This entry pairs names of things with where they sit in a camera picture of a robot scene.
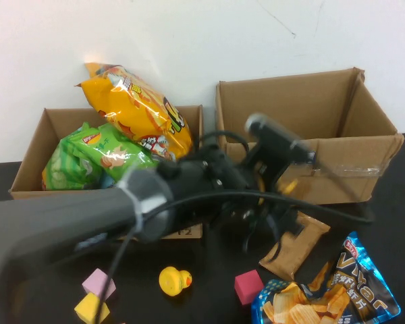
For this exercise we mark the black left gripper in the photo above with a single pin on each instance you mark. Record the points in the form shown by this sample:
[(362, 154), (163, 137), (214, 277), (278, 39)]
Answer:
[(263, 168)]

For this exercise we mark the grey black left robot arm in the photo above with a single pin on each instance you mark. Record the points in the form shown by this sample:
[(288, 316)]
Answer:
[(54, 222)]

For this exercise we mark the brown snack packet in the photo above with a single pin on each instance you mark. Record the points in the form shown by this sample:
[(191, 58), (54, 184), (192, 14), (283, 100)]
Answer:
[(310, 236)]

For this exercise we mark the light blue snack packet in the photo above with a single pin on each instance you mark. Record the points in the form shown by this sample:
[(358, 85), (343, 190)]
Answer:
[(106, 182)]

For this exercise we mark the orange snack bag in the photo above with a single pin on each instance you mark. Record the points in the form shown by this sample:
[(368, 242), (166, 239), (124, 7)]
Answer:
[(94, 69)]

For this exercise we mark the cardboard box with clear tape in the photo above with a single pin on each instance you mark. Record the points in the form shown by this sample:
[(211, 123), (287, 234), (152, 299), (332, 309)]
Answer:
[(324, 101)]

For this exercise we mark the red foam cube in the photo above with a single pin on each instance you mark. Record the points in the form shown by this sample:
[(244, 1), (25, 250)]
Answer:
[(248, 287)]

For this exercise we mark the large yellow chips bag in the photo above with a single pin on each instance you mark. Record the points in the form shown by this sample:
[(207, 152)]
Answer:
[(131, 108)]

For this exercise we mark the yellow rubber duck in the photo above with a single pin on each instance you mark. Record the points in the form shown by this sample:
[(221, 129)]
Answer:
[(172, 281)]

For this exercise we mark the green Lay's chips bag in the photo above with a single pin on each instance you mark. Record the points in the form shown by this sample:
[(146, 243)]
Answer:
[(114, 152)]

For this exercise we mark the blue black Vikar chips bag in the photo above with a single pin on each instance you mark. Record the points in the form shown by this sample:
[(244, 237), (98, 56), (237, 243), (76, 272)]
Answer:
[(357, 287)]

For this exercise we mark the green cucumber chips bag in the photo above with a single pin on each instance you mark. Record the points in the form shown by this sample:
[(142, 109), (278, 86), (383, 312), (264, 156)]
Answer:
[(67, 165)]

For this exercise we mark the pink foam cube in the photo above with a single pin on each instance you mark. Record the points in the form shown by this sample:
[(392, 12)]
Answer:
[(94, 281)]

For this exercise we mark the cardboard box with F2 print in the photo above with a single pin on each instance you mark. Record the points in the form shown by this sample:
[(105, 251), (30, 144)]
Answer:
[(54, 121)]

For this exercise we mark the yellow foam cube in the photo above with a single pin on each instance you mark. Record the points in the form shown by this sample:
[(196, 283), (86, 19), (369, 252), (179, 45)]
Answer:
[(86, 308)]

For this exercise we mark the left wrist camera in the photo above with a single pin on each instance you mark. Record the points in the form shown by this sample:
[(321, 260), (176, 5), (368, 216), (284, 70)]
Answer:
[(273, 131)]

